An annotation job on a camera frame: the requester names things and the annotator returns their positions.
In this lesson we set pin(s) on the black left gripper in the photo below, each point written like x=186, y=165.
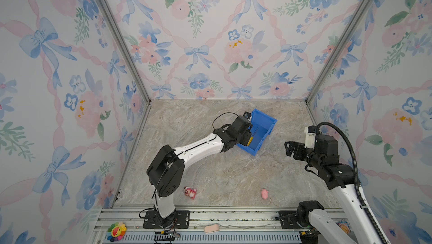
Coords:
x=247, y=136

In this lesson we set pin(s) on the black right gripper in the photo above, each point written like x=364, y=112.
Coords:
x=300, y=148

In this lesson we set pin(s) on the yellow handled screwdriver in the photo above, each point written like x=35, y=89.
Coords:
x=257, y=135

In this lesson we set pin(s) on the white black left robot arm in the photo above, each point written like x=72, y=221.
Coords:
x=165, y=172

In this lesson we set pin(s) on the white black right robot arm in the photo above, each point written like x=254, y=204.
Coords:
x=320, y=152

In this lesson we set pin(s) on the blue plastic bin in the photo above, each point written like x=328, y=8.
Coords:
x=263, y=125

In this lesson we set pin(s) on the small pink toy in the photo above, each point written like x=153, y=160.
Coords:
x=264, y=194

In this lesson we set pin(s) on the pink red strawberry toy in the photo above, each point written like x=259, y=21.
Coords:
x=190, y=192

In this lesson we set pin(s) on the pink eraser block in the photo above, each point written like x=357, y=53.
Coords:
x=212, y=229

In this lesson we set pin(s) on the rainbow coloured round toy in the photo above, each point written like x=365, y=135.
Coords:
x=116, y=232

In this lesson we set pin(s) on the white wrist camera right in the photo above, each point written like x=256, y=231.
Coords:
x=310, y=137

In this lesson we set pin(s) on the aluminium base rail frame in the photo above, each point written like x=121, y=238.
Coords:
x=238, y=225

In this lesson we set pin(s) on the aluminium corner frame post right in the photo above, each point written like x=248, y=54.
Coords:
x=349, y=30

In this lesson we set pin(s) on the aluminium corner frame post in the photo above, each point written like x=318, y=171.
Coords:
x=118, y=38
x=349, y=30

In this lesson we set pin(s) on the aluminium corner frame post left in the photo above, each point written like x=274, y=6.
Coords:
x=118, y=38

